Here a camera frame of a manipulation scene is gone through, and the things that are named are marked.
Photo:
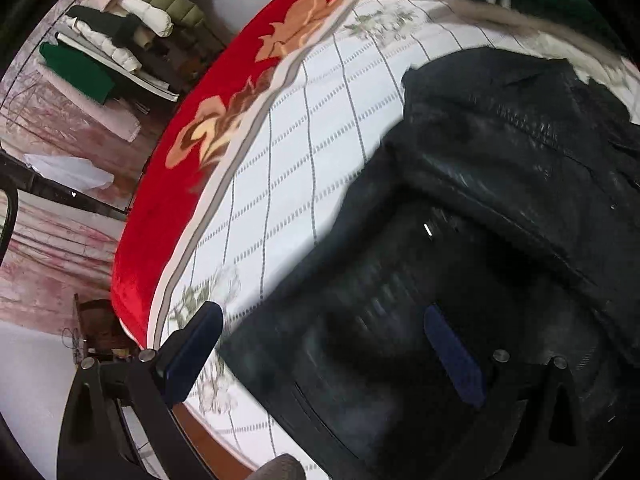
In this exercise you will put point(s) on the black leather jacket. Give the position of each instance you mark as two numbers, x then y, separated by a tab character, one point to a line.
500	185

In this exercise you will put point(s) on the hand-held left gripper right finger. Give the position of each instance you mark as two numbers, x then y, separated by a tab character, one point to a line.
452	347

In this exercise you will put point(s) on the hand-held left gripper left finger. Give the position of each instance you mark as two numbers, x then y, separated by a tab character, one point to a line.
192	345

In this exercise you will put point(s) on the red floral blanket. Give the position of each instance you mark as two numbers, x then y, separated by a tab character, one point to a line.
280	125

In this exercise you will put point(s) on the grey fur trim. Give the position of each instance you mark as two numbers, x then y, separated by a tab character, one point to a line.
540	30

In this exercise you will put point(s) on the white plastic bag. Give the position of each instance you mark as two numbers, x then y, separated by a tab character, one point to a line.
70	170

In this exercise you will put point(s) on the wooden stool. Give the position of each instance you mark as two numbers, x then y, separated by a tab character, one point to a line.
97	325

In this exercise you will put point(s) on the green folded garment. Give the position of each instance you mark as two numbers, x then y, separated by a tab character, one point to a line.
77	72

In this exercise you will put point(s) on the pile of folded clothes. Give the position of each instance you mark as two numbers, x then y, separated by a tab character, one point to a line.
125	25

